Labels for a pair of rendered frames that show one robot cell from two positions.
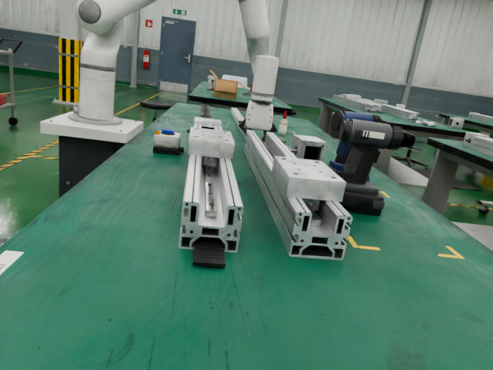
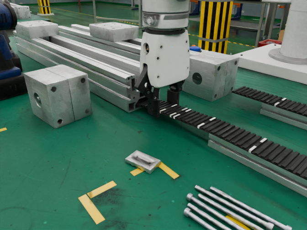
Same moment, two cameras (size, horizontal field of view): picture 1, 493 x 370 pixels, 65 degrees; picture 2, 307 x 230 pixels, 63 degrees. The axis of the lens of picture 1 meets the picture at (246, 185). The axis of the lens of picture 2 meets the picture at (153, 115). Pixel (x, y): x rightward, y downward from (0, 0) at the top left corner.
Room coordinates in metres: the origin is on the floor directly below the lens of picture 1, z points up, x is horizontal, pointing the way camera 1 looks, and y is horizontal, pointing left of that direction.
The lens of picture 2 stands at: (1.87, -0.30, 1.04)
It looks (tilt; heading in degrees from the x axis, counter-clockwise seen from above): 28 degrees down; 147
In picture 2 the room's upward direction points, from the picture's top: straight up
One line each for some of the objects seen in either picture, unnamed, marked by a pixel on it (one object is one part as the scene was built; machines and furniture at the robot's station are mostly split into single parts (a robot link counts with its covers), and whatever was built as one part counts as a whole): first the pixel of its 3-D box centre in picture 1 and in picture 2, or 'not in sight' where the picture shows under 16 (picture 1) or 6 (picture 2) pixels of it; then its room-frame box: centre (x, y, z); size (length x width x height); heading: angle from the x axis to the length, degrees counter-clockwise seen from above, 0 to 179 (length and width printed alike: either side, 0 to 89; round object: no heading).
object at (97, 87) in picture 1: (97, 95); (305, 28); (1.43, 0.59, 0.91); 0.19 x 0.19 x 0.18
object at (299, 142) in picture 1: (304, 151); (64, 92); (1.34, -0.18, 0.83); 0.11 x 0.10 x 0.10; 104
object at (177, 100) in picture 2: not in sight; (177, 91); (1.47, 0.03, 0.83); 0.03 x 0.03 x 0.07; 9
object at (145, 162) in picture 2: not in sight; (143, 161); (1.59, -0.14, 0.78); 0.05 x 0.03 x 0.01; 21
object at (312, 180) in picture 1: (304, 183); (37, 32); (0.77, -0.12, 0.87); 0.16 x 0.11 x 0.07; 8
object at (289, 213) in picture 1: (278, 172); (67, 56); (1.02, -0.08, 0.82); 0.80 x 0.10 x 0.09; 8
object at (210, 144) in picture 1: (210, 147); (113, 34); (0.99, 0.11, 0.87); 0.16 x 0.11 x 0.07; 8
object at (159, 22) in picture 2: (263, 97); (164, 20); (1.48, -0.01, 0.98); 0.09 x 0.08 x 0.03; 99
